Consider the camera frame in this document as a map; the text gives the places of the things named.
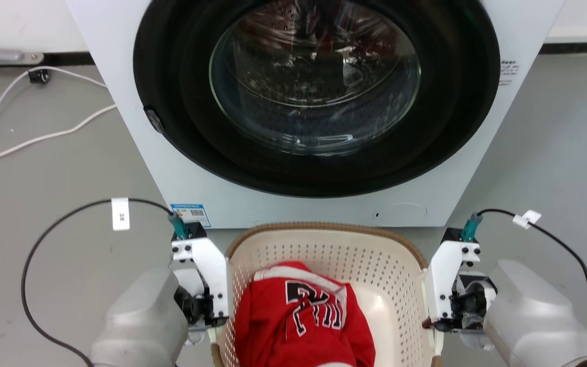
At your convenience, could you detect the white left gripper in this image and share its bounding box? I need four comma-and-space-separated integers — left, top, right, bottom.
171, 237, 231, 328

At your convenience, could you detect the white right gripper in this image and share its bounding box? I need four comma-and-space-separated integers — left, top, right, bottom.
423, 241, 498, 333

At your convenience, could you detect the cream perforated laundry basket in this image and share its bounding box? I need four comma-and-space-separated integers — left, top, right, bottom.
211, 222, 445, 367

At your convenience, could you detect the blue energy label sticker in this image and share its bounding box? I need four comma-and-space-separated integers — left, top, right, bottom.
170, 203, 212, 228

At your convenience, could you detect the red basketball jersey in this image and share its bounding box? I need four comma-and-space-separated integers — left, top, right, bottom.
234, 261, 377, 367

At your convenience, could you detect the white front-load washing machine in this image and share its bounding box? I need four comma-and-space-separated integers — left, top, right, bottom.
66, 0, 565, 229

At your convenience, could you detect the black round washer door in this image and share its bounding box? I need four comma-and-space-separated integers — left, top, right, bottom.
133, 0, 501, 198

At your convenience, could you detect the white paper cable label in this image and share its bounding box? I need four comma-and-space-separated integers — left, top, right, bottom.
111, 197, 130, 231
512, 209, 542, 229

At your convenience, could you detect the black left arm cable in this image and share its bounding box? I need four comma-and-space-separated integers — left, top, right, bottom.
20, 198, 188, 367

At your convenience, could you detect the thick white floor cable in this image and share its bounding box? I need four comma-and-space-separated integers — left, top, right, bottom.
0, 104, 118, 169

